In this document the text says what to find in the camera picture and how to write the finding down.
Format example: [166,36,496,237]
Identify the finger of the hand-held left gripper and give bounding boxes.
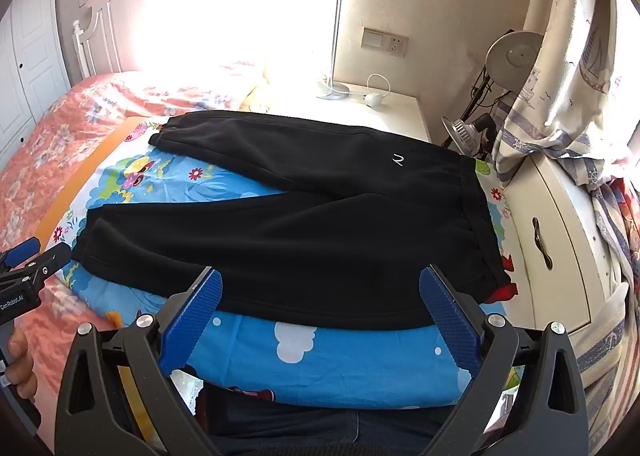
[0,242,72,288]
[0,236,42,270]

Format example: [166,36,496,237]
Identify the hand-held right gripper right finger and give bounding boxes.
[419,263,590,456]

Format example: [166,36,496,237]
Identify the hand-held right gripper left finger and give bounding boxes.
[54,266,223,456]

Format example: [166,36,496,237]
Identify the black pants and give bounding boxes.
[71,109,511,332]

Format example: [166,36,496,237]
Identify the person's left hand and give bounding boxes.
[5,327,37,402]

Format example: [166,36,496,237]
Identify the pink floral bed sheet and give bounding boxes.
[0,71,281,437]

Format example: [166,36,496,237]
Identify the blue cartoon printed blanket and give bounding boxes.
[37,116,526,409]

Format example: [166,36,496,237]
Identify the person's dark jeans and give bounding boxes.
[200,386,456,456]

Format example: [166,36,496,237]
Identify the white wardrobe doors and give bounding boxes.
[0,0,73,172]

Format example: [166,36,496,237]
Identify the white nightstand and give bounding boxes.
[270,86,433,147]

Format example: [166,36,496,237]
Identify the slim silver table lamp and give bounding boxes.
[316,0,351,101]

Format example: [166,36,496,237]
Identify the white bed headboard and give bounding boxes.
[71,0,341,82]

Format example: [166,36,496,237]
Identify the grey desk lamp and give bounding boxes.
[445,30,545,147]

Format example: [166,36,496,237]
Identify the sailboat printed curtain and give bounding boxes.
[492,0,640,437]

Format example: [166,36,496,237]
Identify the white cabinet with dark handle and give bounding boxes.
[502,151,628,337]

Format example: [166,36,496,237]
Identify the white round charger with cable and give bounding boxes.
[364,73,393,109]

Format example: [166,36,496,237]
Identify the wall switch and socket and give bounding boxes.
[361,27,410,59]

